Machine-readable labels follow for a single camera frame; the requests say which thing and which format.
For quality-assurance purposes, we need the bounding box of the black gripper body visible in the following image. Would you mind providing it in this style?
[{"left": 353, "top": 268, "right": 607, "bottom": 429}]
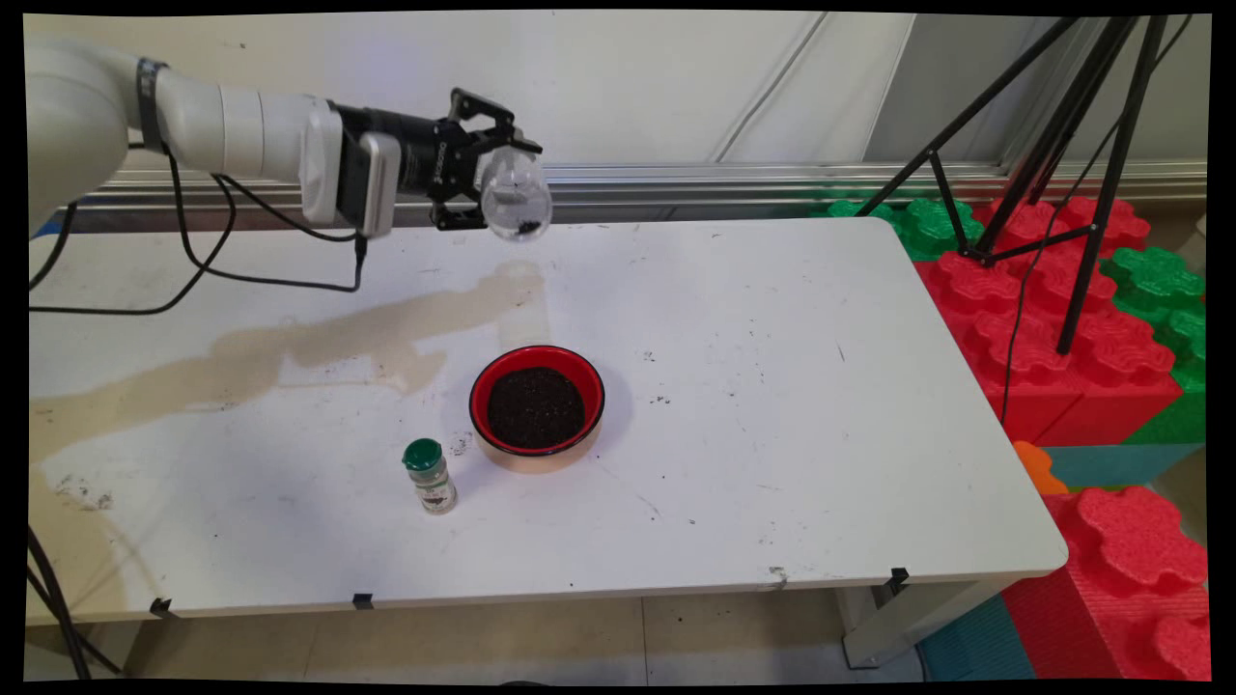
[{"left": 333, "top": 102, "right": 482, "bottom": 204}]

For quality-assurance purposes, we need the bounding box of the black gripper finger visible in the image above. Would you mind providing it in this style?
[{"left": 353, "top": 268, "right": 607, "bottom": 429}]
[
  {"left": 445, "top": 86, "right": 545, "bottom": 156},
  {"left": 429, "top": 186, "right": 491, "bottom": 233}
]

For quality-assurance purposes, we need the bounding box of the clear plastic jar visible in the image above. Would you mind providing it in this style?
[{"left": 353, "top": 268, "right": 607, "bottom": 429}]
[{"left": 480, "top": 143, "right": 553, "bottom": 242}]

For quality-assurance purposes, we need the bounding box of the red bowl with tan outside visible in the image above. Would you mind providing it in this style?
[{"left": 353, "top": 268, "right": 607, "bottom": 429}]
[{"left": 469, "top": 345, "right": 607, "bottom": 475}]

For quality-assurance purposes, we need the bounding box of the large dark grounds heap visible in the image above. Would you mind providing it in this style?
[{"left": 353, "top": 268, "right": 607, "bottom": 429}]
[{"left": 488, "top": 370, "right": 584, "bottom": 452}]

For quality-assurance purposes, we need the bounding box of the green lid spice bottle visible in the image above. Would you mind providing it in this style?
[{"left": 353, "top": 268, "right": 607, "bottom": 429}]
[{"left": 402, "top": 437, "right": 459, "bottom": 515}]

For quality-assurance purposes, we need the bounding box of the green foam block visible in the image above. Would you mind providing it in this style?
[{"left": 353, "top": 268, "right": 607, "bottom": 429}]
[
  {"left": 826, "top": 198, "right": 986, "bottom": 264},
  {"left": 1101, "top": 246, "right": 1208, "bottom": 447}
]

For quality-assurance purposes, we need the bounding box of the white table leg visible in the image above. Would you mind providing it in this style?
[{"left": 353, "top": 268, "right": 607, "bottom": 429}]
[{"left": 835, "top": 577, "right": 1015, "bottom": 671}]

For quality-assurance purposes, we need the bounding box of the red foam block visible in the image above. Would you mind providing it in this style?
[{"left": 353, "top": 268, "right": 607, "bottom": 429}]
[
  {"left": 913, "top": 196, "right": 1187, "bottom": 448},
  {"left": 1002, "top": 486, "right": 1213, "bottom": 681}
]

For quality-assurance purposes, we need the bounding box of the black tripod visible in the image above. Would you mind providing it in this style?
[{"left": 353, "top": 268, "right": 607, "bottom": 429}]
[{"left": 855, "top": 14, "right": 1171, "bottom": 356}]

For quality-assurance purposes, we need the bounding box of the orange foam piece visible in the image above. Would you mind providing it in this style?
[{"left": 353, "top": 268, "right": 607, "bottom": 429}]
[{"left": 1011, "top": 440, "right": 1071, "bottom": 498}]

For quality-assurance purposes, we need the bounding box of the teal foam block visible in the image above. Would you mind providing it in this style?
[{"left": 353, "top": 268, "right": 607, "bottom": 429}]
[{"left": 914, "top": 594, "right": 1036, "bottom": 681}]

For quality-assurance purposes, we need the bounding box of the teal foam panel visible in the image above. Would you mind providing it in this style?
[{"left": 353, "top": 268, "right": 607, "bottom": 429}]
[{"left": 1041, "top": 442, "right": 1208, "bottom": 493}]

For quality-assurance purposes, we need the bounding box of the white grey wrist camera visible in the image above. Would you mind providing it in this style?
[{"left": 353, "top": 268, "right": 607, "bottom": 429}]
[{"left": 299, "top": 97, "right": 402, "bottom": 239}]

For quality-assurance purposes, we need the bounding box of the aluminium wall rail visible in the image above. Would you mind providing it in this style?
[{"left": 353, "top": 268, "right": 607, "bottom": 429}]
[{"left": 58, "top": 162, "right": 1208, "bottom": 228}]

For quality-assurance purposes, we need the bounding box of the black cable strap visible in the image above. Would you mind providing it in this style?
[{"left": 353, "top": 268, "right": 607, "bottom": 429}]
[{"left": 135, "top": 58, "right": 171, "bottom": 155}]

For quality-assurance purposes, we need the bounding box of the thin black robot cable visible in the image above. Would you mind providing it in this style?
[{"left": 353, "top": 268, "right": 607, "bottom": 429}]
[
  {"left": 29, "top": 172, "right": 363, "bottom": 292},
  {"left": 29, "top": 154, "right": 368, "bottom": 317}
]

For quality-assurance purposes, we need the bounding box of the thick black cable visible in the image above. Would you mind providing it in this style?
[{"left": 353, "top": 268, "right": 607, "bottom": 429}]
[{"left": 27, "top": 526, "right": 126, "bottom": 681}]

